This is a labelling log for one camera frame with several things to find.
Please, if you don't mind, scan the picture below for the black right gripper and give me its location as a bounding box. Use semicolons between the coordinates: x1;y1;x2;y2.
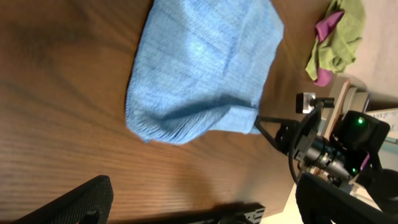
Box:
254;111;397;224

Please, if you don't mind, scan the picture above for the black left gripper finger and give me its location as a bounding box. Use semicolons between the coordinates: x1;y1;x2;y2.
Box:
13;175;114;224

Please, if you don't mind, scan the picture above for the blue microfiber cloth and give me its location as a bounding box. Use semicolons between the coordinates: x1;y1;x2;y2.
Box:
125;0;284;144

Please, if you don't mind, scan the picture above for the green microfiber cloth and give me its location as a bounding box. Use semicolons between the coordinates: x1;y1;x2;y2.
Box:
305;0;366;81

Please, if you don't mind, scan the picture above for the purple microfiber cloth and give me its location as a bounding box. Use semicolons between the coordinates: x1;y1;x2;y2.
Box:
314;11;344;86

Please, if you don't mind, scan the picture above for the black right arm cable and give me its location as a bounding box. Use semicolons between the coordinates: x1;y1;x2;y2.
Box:
287;105;324;184

